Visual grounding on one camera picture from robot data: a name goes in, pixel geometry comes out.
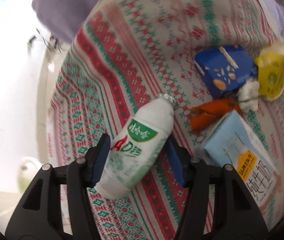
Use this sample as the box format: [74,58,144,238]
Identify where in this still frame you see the white AD milk bottle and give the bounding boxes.
[94,93,178,199]

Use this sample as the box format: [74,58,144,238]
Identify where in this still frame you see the white polka dot trash bin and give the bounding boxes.
[17,159,42,194]

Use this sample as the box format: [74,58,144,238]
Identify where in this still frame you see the light blue milk carton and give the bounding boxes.
[202,111,280,210]

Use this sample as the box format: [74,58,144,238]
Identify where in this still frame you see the white crumpled tissue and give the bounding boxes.
[237,80,259,113]

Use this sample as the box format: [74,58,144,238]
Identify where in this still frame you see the dark blue snack box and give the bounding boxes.
[194,45,257,100]

